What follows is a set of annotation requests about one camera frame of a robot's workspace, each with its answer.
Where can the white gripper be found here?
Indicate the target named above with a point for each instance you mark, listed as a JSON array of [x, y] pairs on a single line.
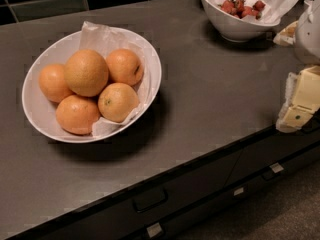
[[309, 37]]

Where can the large top orange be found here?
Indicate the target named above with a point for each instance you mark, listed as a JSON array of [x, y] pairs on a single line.
[[86, 73]]

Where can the white bowl with strawberries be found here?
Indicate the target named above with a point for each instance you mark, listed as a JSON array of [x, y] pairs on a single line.
[[239, 30]]

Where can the back right orange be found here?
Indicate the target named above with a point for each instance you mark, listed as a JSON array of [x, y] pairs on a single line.
[[124, 67]]

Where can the front right orange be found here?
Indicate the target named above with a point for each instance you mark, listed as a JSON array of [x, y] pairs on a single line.
[[117, 101]]

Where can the white bowl with oranges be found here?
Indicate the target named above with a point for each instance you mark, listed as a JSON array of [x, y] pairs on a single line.
[[41, 112]]

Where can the front left orange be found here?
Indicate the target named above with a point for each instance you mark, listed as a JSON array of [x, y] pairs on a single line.
[[77, 114]]

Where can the dark right drawer front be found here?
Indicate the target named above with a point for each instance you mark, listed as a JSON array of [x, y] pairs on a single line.
[[269, 150]]

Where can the dark drawer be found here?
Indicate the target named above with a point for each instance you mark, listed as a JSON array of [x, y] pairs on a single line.
[[269, 150], [120, 216], [282, 206]]

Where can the red strawberries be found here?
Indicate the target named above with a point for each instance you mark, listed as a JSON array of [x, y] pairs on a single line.
[[239, 9]]

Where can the dark lower drawer front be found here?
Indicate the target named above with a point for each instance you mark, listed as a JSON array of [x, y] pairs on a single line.
[[282, 206]]

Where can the dark left drawer front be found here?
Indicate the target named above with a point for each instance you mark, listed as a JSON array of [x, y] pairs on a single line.
[[120, 216]]

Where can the white paper liner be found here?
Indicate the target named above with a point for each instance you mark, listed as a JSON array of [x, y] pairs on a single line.
[[105, 39]]

